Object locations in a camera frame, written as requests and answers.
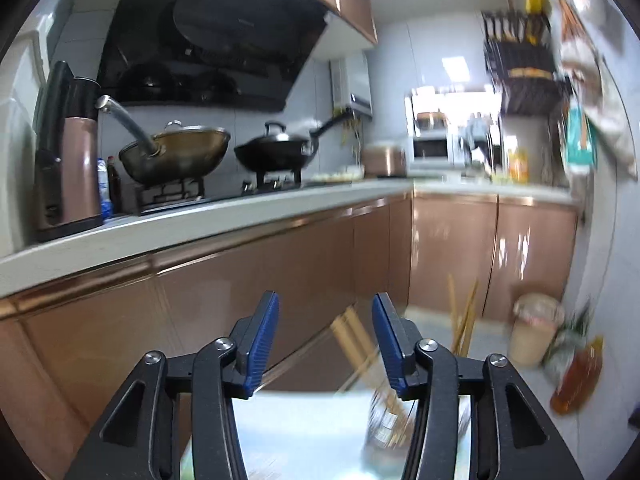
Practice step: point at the gas stove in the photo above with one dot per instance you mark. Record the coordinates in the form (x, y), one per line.
(201, 191)

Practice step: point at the copper electric kettle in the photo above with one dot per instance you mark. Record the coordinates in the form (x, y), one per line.
(67, 197)

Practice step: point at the white rice dispenser box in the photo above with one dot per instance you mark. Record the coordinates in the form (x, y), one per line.
(23, 75)

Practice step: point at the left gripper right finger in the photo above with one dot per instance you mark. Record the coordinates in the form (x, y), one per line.
(512, 435)

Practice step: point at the black wall storage rack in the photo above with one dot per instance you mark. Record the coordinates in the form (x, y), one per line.
(520, 63)

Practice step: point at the black wok with lid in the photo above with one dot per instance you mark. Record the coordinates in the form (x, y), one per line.
(277, 150)

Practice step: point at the white microwave oven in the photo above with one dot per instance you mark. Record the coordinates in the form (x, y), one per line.
(433, 151)

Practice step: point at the wire utensil holder basket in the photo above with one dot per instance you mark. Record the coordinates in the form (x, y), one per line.
(391, 423)

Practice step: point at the teal hanging bag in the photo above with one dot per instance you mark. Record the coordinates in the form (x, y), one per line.
(580, 151)

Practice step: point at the beige trash bin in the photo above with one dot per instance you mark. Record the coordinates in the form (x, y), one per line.
(536, 319)

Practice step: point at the white hanging bag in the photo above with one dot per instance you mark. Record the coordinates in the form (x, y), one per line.
(599, 99)

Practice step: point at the bronze wok with handle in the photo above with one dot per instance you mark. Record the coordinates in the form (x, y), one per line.
(177, 153)

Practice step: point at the cooking oil bottle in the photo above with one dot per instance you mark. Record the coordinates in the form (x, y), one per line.
(580, 379)

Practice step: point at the black range hood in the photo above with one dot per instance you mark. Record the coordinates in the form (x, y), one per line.
(232, 53)

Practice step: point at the white water heater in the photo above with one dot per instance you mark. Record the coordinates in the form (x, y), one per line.
(351, 83)

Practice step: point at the yellow bottle on counter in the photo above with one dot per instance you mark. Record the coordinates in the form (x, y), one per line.
(518, 167)

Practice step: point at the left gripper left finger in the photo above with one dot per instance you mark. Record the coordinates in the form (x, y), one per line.
(136, 435)

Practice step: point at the copper rice cooker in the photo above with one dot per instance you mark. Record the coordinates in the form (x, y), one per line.
(384, 161)

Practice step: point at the blue label bottle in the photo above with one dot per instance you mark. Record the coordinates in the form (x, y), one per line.
(104, 190)

